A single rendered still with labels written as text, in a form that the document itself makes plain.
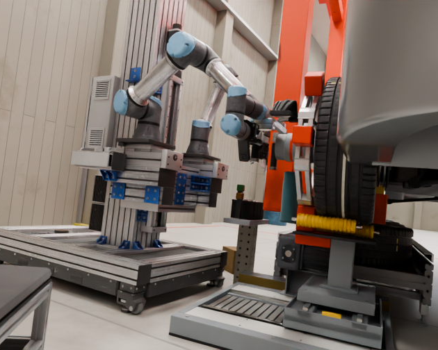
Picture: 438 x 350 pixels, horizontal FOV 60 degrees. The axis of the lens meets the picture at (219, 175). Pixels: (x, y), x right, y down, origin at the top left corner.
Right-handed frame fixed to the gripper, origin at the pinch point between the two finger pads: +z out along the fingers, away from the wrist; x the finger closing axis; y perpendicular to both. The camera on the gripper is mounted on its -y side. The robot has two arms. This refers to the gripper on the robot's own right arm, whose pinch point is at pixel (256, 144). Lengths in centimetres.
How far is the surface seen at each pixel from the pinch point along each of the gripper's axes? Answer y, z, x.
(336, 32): 166, 249, 3
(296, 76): 51, 56, -3
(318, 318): -68, -12, -36
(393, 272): -57, 66, -64
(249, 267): -68, 70, 19
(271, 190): -19, 55, 6
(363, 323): -66, -12, -52
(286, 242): -46, 35, -11
